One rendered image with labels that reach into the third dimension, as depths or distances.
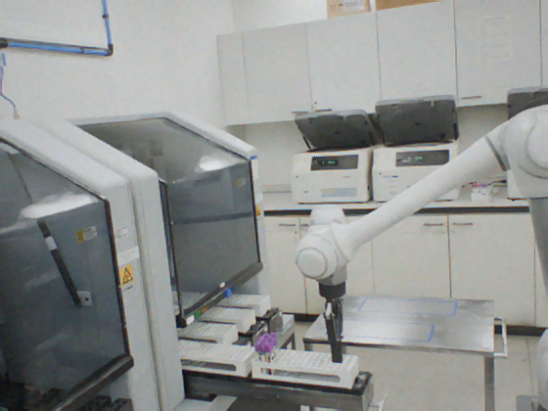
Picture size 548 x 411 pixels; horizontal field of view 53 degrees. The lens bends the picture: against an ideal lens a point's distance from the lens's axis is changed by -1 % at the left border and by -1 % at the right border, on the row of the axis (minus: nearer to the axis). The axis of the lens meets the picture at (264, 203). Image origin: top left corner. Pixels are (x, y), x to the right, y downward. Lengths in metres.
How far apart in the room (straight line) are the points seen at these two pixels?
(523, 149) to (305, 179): 2.86
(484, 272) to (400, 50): 1.59
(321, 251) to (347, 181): 2.59
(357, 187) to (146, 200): 2.47
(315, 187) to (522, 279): 1.47
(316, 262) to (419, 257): 2.62
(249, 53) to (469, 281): 2.29
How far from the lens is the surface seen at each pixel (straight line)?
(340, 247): 1.32
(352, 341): 1.88
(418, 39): 4.04
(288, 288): 4.19
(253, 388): 1.70
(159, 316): 1.64
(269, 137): 4.69
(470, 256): 3.85
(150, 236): 1.58
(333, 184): 3.90
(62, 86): 3.01
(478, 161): 1.43
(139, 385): 1.59
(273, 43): 4.31
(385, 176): 3.81
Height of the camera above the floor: 1.57
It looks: 9 degrees down
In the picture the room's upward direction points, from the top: 5 degrees counter-clockwise
